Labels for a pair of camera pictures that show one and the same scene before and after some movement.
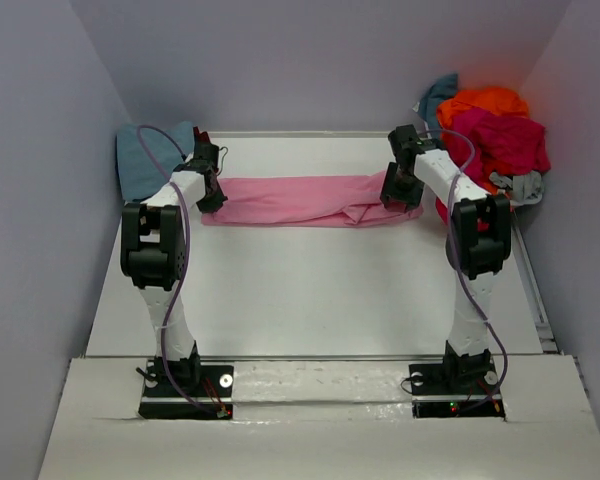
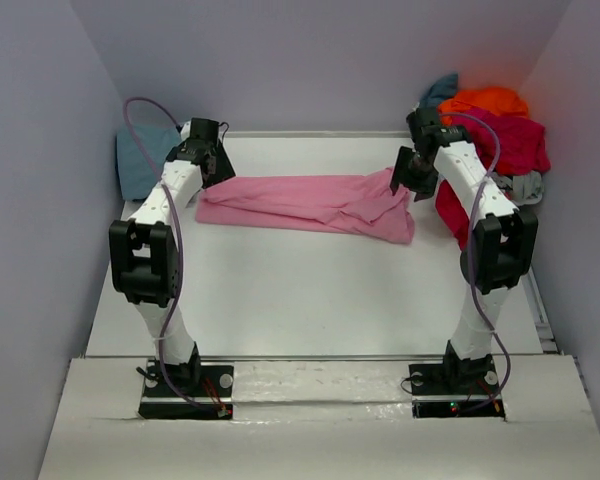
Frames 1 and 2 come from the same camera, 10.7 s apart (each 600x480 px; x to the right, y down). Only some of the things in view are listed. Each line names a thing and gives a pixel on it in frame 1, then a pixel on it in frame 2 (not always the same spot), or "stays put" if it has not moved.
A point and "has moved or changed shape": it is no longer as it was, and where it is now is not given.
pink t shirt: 306,201 has moved or changed shape
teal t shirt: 443,89 stays put
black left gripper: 210,206 to 223,171
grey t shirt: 526,189 stays put
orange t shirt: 494,100 stays put
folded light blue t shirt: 139,172 stays put
